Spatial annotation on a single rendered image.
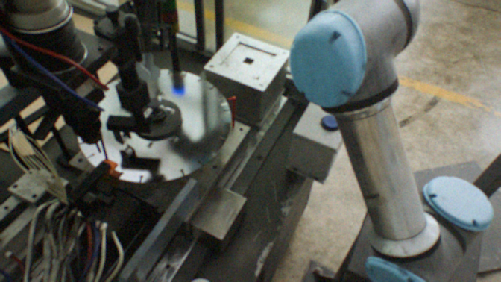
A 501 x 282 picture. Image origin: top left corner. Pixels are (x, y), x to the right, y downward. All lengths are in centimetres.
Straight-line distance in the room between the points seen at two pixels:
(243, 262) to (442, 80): 202
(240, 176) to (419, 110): 159
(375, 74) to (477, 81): 225
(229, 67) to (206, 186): 35
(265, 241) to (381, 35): 56
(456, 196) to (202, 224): 50
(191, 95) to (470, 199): 61
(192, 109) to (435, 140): 165
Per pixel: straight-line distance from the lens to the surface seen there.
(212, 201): 92
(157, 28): 88
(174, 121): 88
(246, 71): 109
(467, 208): 85
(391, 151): 64
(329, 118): 99
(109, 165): 81
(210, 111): 91
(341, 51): 53
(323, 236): 184
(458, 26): 320
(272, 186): 104
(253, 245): 96
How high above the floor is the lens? 162
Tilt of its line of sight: 51 degrees down
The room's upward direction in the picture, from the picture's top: 3 degrees clockwise
